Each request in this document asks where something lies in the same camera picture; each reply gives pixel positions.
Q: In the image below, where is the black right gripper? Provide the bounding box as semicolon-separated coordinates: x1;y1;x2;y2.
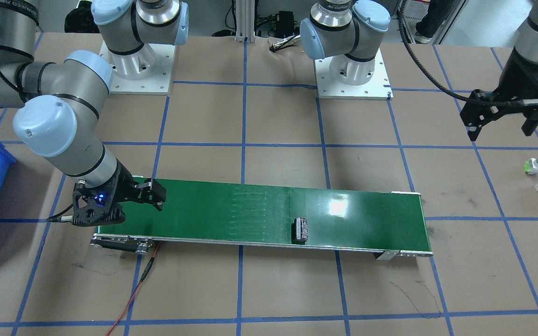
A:
110;161;167;212

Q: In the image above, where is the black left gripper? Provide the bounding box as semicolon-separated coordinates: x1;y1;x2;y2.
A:
460;49;538;142

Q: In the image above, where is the black cylindrical capacitor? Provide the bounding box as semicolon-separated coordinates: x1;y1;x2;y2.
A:
292;217;308;243

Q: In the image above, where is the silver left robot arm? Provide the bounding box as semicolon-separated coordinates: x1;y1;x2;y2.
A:
300;0;538;141

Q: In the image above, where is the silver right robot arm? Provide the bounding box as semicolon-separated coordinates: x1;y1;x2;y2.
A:
0;0;189;210

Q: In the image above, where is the green conveyor belt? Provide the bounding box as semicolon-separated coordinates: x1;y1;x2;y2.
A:
91;179;433;260

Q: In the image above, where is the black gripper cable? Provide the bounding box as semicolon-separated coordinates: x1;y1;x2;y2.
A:
397;0;538;105

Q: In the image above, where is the green push button switch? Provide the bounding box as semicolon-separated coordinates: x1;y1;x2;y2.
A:
524;157;538;175

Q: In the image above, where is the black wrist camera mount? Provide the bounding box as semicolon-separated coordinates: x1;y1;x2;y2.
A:
71;183;126;227

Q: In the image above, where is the red black power cable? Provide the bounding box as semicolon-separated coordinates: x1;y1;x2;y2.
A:
106;243;162;336

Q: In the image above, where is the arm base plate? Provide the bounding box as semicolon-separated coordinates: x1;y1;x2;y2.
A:
314;49;393;100
99;43;177;96

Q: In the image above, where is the aluminium frame post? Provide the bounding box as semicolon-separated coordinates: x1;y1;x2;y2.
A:
234;0;256;44

